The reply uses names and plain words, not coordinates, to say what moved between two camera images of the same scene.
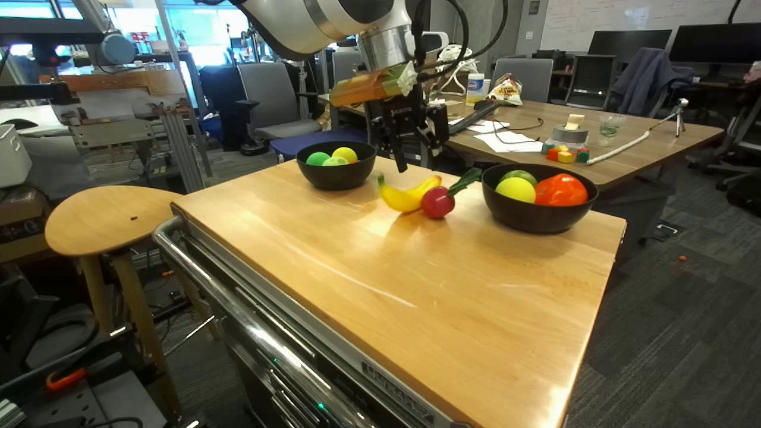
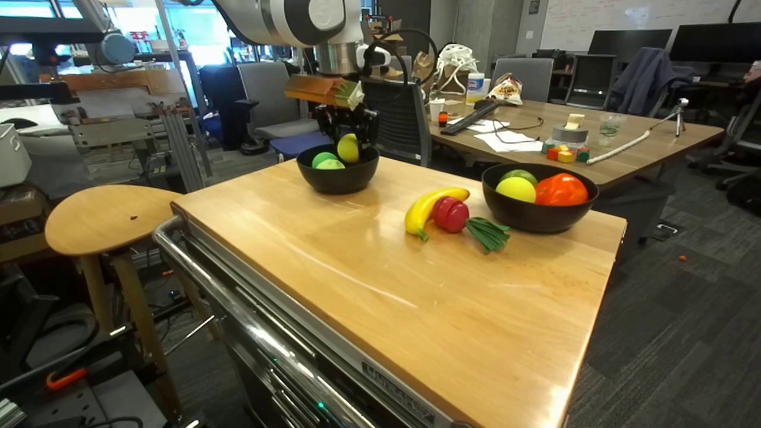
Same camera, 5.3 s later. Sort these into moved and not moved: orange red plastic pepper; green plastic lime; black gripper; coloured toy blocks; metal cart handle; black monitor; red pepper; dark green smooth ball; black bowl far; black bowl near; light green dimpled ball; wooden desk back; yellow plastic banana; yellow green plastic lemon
Moved: light green dimpled ball; yellow green plastic lemon; yellow plastic banana; black gripper; red pepper
Not moved: wooden desk back; black bowl far; black bowl near; coloured toy blocks; metal cart handle; green plastic lime; dark green smooth ball; black monitor; orange red plastic pepper
